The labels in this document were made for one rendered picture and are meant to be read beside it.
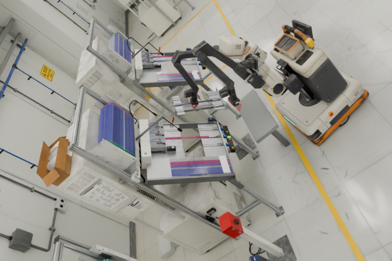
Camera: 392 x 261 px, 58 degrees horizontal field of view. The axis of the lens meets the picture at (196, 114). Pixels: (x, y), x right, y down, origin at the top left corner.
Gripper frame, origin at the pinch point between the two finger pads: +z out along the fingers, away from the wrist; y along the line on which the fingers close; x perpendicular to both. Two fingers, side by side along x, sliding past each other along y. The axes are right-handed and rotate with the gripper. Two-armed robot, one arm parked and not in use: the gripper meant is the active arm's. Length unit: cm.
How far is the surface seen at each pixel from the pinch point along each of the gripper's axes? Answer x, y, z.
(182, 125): -14.2, 13.5, 8.8
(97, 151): -89, 69, -19
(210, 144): 4.9, 43.8, 11.7
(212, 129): 12.2, 24.2, 10.3
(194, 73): 17, -76, 3
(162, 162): -41, 61, 9
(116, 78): -71, -70, -4
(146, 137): -51, 38, -2
